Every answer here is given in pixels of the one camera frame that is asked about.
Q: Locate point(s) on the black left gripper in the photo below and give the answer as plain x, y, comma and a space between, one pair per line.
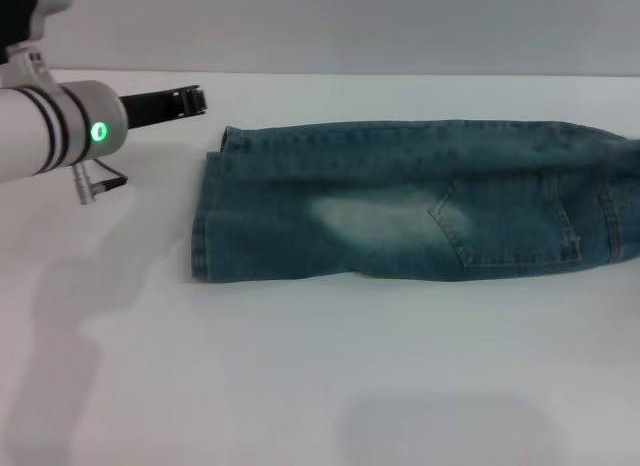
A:
152, 108

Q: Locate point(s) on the blue denim shorts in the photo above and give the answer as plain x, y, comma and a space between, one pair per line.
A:
400, 221

